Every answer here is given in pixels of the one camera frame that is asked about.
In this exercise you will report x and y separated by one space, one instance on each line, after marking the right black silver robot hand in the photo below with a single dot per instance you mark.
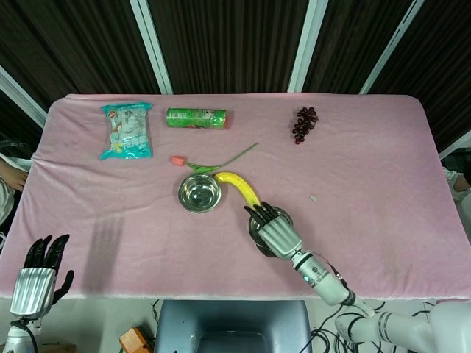
279 235

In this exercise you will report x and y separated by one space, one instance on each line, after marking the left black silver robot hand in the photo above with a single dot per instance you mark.
33 290

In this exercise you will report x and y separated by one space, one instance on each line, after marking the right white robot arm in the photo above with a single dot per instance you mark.
324 279

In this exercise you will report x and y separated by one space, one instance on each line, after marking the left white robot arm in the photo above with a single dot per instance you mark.
16 336

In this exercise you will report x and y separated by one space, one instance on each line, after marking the yellow banana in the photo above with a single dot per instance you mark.
244 187

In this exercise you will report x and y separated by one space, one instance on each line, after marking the pink tablecloth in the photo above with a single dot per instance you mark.
331 165

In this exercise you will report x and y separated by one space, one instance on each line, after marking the orange device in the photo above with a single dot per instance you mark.
134 340

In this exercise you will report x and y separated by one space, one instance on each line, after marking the dark red grape bunch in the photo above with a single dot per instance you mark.
304 123

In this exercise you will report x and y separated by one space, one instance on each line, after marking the person in grey clothing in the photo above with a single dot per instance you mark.
11 176

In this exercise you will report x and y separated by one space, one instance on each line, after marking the pink tulip with green stem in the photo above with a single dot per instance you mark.
178 161

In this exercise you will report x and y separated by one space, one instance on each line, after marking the green chips can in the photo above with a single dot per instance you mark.
197 118

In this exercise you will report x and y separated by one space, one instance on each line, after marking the teal snack bag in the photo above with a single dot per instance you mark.
127 134

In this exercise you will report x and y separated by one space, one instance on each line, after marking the person in white clothing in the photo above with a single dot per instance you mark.
458 182

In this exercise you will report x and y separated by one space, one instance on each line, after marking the white partition frame post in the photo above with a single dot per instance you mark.
152 48
307 44
392 48
458 143
18 93

